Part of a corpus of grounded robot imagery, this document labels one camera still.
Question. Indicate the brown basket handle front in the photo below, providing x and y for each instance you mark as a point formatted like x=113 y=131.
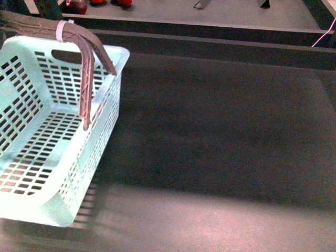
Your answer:
x=85 y=97

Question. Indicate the brown basket handle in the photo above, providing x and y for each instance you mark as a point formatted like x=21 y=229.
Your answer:
x=46 y=28
x=85 y=97

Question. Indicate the light blue plastic basket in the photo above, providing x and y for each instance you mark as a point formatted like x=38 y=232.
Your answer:
x=47 y=158

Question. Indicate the red apple on shelf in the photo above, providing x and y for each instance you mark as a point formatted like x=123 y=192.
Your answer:
x=125 y=3

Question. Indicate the dark red apple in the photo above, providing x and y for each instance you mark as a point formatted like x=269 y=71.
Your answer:
x=76 y=7

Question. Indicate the orange red fruit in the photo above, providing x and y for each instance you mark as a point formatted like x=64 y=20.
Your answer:
x=97 y=2

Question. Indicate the white zip tie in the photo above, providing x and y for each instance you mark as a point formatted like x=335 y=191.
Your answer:
x=59 y=30

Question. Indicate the grey metal bracket left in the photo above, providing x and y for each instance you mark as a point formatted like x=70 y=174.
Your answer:
x=201 y=4

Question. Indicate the grey metal bracket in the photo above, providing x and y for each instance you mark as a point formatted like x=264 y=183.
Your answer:
x=263 y=4
x=201 y=4

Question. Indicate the grey metal bracket right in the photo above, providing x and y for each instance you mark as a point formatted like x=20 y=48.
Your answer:
x=263 y=4

